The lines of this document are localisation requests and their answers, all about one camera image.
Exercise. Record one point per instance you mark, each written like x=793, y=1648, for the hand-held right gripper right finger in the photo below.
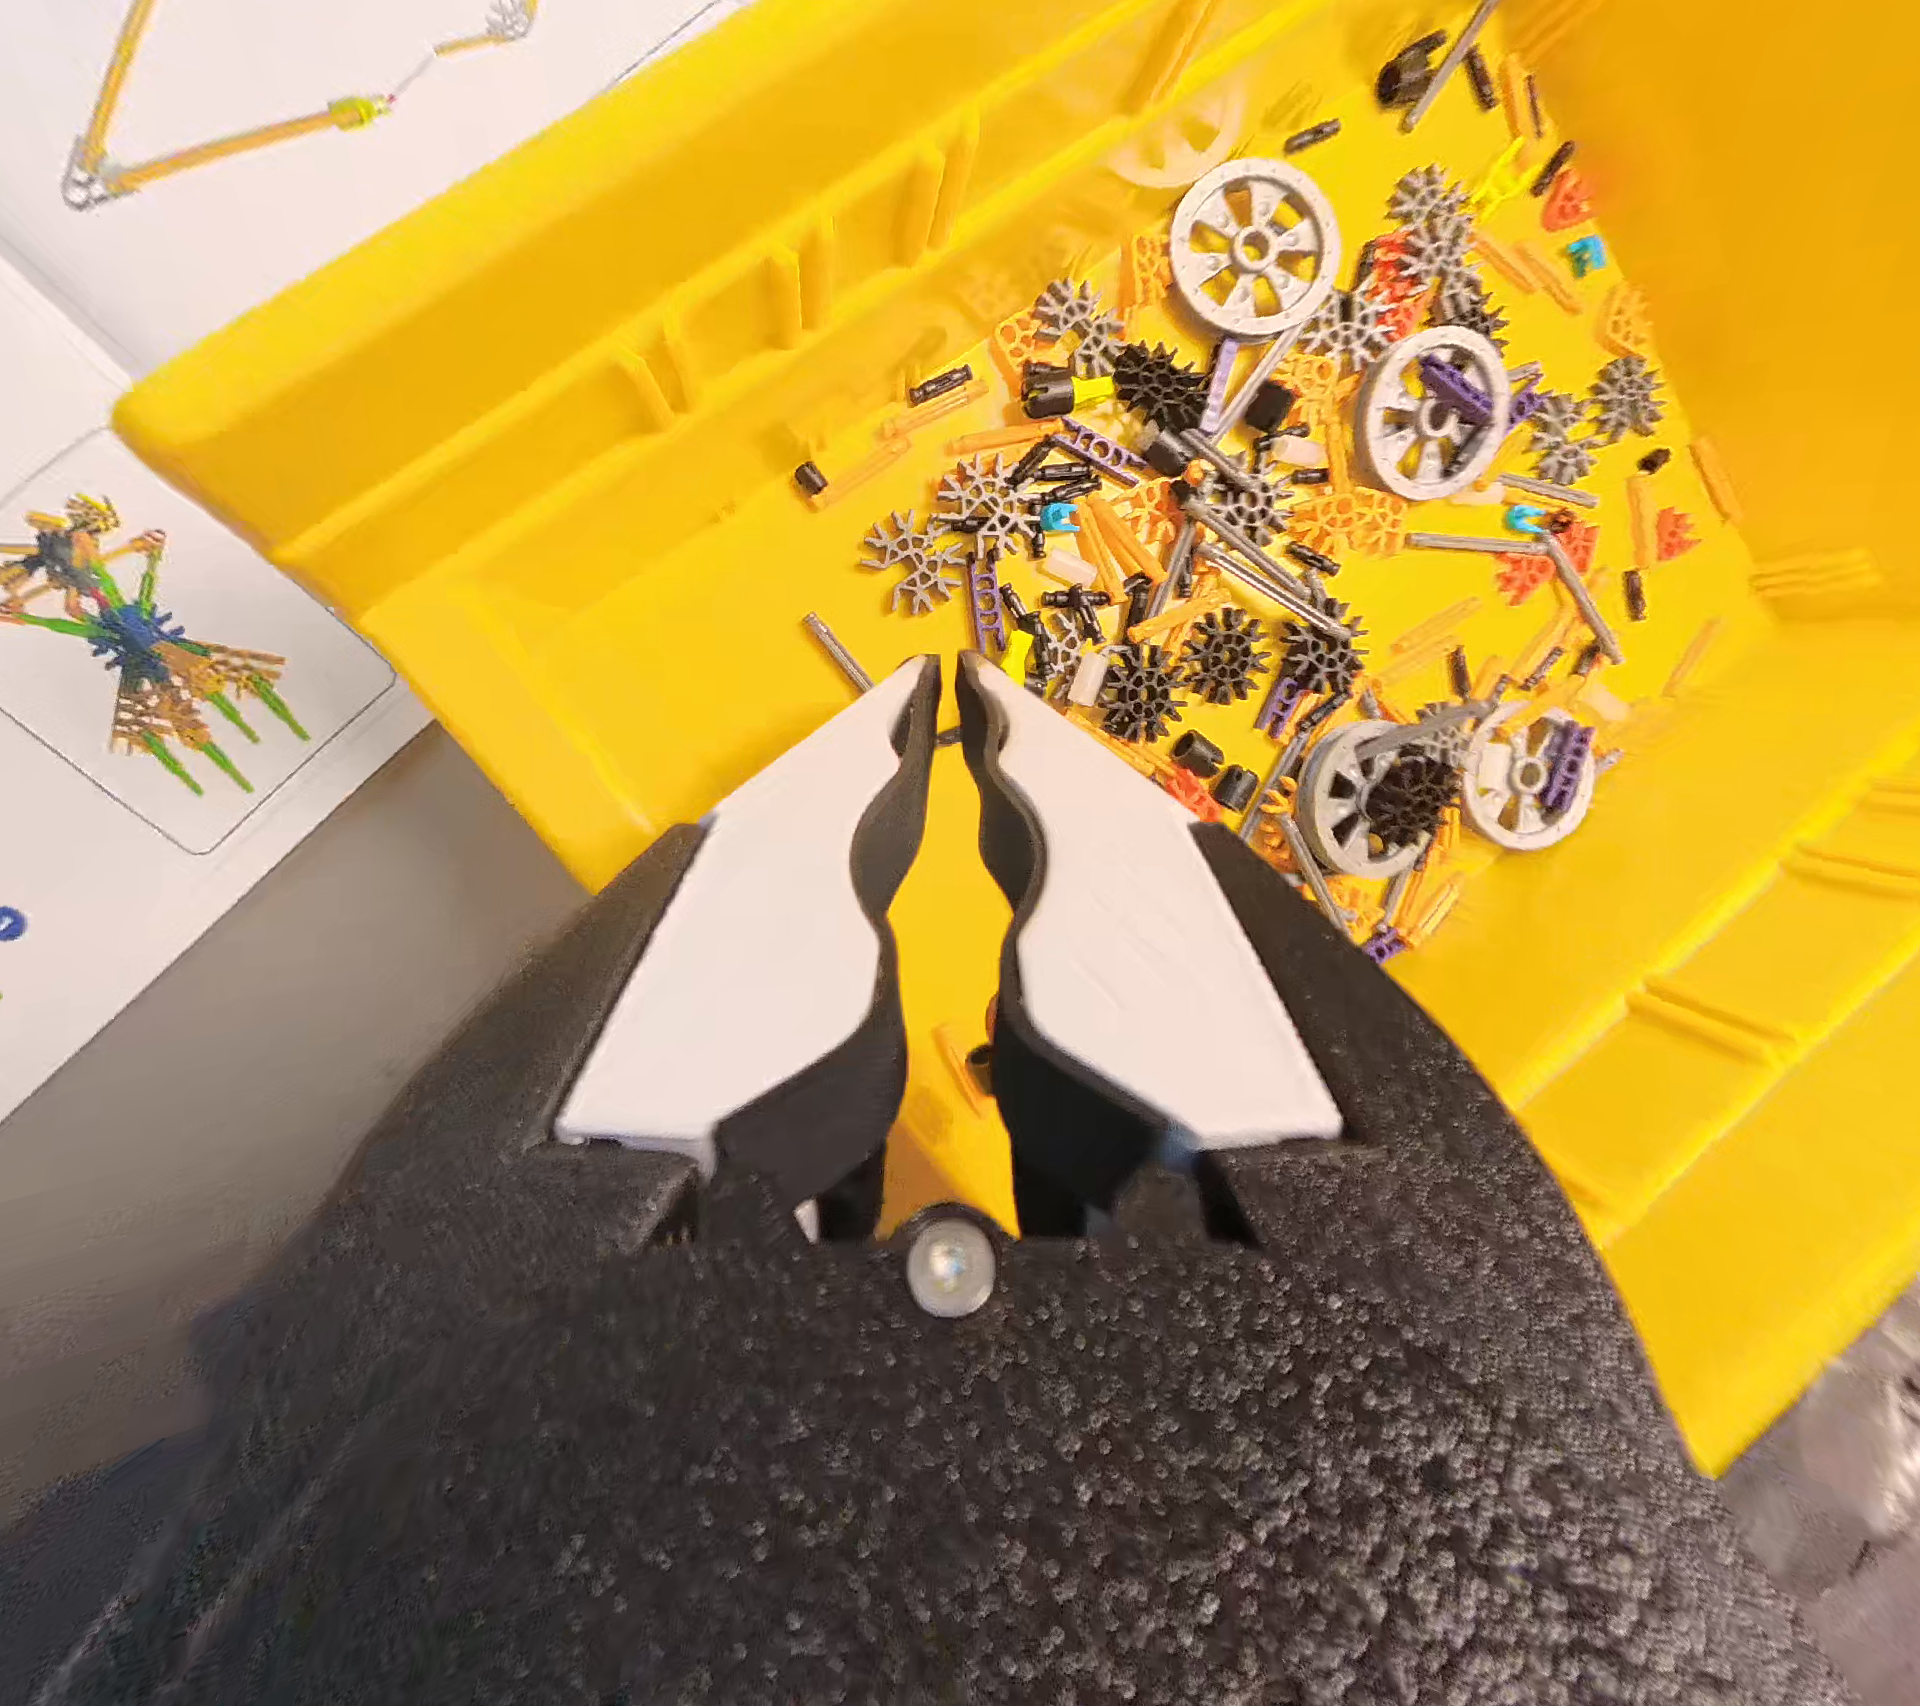
x=1186, y=986

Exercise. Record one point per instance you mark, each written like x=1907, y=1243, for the toy building instruction sheet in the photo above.
x=301, y=326

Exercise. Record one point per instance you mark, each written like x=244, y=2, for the grey toy wheel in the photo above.
x=1337, y=793
x=1435, y=414
x=1255, y=247
x=1531, y=780

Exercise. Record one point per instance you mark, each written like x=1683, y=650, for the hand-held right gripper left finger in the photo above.
x=720, y=986

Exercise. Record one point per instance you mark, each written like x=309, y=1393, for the pile of small grey toy parts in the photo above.
x=1201, y=506

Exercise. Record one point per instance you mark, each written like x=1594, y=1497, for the yellow plastic bin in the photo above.
x=751, y=236

